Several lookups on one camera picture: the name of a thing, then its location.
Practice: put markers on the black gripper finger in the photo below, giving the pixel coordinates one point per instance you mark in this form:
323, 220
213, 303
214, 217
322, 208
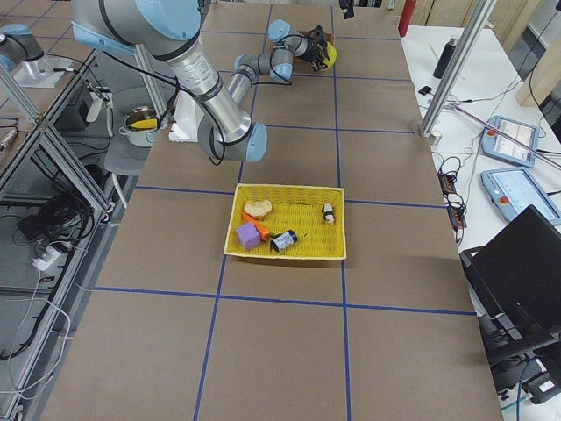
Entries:
325, 52
317, 66

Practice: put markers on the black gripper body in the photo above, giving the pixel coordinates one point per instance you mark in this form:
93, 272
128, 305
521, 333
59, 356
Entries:
313, 51

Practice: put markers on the yellow tape roll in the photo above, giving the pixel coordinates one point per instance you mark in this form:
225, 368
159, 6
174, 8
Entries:
326, 64

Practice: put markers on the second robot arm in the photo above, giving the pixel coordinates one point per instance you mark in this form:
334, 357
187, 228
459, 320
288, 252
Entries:
19, 48

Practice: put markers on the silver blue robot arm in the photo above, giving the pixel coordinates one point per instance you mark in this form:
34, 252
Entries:
170, 31

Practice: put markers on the yellow woven basket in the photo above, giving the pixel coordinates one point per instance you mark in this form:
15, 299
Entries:
297, 208

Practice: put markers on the red fire extinguisher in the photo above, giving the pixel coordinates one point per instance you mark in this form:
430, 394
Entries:
406, 17

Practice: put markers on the small black device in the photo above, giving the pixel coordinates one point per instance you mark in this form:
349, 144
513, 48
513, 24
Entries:
425, 90

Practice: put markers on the black water bottle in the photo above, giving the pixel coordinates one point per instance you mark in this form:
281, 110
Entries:
445, 58

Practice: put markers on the reacher grabber stick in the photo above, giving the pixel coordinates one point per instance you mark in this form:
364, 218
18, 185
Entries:
509, 140

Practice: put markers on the panda toy figure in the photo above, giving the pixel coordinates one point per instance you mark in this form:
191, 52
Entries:
328, 214

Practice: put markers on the toy croissant bread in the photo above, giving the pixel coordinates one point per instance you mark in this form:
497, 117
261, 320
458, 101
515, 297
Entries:
258, 209

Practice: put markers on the small labelled jar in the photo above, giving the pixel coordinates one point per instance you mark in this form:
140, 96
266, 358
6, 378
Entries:
280, 242

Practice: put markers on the orange toy carrot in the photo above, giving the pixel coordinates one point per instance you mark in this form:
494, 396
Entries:
264, 232

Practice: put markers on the purple foam block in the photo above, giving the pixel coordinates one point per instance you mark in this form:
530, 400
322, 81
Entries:
248, 236

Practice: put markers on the white enamel pot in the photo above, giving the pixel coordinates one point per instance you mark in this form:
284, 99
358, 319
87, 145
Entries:
140, 126

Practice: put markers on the blue teach pendant near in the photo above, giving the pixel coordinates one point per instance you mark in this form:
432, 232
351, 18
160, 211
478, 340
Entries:
512, 190

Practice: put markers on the black laptop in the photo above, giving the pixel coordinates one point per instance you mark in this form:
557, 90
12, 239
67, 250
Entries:
516, 276

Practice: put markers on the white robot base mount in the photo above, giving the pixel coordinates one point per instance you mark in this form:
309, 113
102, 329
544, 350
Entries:
187, 118

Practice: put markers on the aluminium frame post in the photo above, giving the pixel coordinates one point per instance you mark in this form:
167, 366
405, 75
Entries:
459, 58

